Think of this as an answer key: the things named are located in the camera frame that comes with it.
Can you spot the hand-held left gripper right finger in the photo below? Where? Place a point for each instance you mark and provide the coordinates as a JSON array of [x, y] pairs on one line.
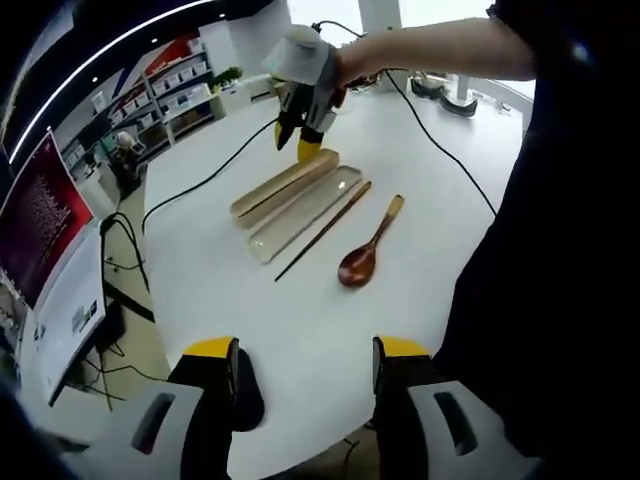
[[400, 400]]

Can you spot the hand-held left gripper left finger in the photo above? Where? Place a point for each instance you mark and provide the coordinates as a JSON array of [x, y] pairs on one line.
[[205, 400]]

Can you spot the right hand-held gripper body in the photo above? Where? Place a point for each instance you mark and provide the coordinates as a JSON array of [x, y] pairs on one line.
[[295, 57]]

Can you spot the beige cutlery case base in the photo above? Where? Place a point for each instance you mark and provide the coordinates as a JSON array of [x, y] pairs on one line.
[[280, 192]]

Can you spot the wooden chopstick utensil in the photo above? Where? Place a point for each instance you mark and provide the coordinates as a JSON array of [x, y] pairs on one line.
[[350, 202]]

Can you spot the translucent cutlery case lid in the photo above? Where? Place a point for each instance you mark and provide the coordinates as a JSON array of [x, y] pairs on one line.
[[300, 220]]

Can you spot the wooden spoon utensil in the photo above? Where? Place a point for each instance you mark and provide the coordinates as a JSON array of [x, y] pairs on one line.
[[357, 270]]

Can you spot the person's right hand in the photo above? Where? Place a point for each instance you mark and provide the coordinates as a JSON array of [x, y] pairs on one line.
[[350, 65]]

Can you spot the green potted plant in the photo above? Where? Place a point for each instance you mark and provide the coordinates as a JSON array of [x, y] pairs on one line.
[[227, 77]]

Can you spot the shelf with storage bins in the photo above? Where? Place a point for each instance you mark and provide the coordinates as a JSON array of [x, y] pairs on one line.
[[170, 90]]

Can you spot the black white headset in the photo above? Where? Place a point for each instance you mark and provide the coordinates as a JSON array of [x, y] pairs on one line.
[[427, 87], [457, 106]]

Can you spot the white cylinder device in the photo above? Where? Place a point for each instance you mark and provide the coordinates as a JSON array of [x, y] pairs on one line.
[[457, 85]]

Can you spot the person's dark clothing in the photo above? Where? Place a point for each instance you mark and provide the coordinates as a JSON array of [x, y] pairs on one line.
[[550, 250]]

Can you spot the computer monitor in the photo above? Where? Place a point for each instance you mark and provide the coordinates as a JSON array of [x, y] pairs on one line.
[[40, 225]]

